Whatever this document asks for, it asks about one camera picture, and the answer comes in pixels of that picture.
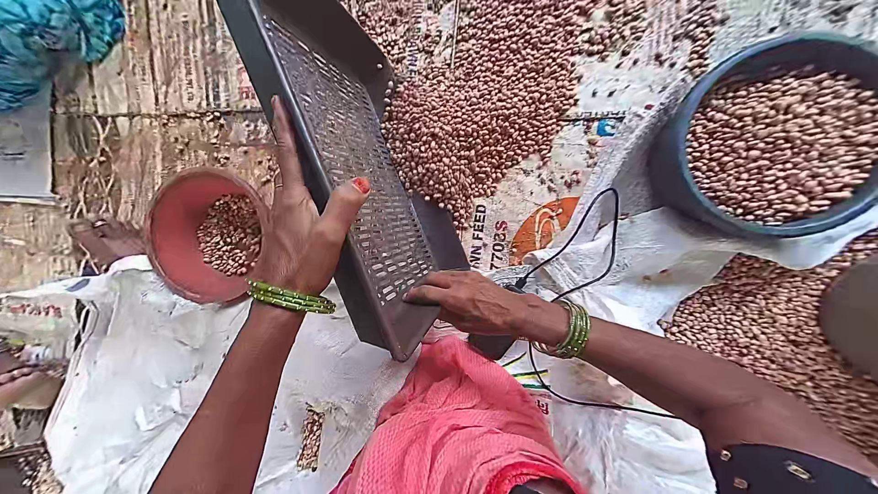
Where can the large pile of peanuts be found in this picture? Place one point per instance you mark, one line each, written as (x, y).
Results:
(480, 110)

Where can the spread heap of peanuts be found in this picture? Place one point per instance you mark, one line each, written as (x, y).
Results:
(768, 329)

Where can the printed sack ground sheet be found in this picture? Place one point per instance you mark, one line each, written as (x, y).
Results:
(178, 82)

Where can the red plastic bowl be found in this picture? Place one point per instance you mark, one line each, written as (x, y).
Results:
(175, 240)

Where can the peanuts inside red bowl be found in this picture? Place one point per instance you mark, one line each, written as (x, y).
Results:
(230, 237)

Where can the dark gray round container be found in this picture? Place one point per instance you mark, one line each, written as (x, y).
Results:
(854, 315)

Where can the person's right thumb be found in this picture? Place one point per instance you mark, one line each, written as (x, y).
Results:
(426, 295)

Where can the blue plastic bag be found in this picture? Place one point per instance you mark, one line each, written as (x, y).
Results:
(51, 41)

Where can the small black box device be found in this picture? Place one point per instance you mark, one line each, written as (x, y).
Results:
(492, 345)

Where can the person's left fingers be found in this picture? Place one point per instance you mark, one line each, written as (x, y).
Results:
(288, 151)

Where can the gray flat sheet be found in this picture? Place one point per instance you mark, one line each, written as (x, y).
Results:
(24, 154)

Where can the person's right hand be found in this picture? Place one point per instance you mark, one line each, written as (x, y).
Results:
(483, 302)

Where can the person's body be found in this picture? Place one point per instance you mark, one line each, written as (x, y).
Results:
(473, 425)

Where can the person's right forearm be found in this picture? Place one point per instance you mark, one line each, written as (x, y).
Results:
(672, 377)

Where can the person's left forearm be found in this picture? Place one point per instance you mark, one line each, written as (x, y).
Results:
(237, 398)

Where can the person's right fingers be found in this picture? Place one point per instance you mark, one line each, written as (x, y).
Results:
(446, 278)

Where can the person's left thumb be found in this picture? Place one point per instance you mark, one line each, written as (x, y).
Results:
(344, 207)

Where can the blue-gray plastic tub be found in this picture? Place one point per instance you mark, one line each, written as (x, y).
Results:
(676, 171)

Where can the dark gray slotted sieve tray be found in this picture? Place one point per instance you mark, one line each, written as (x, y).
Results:
(343, 254)

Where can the person's left hand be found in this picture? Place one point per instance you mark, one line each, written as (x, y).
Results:
(295, 240)

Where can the white crumpled woven sack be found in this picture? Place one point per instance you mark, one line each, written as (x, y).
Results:
(624, 302)

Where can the peanuts inside blue-gray tub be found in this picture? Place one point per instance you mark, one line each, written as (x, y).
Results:
(782, 147)

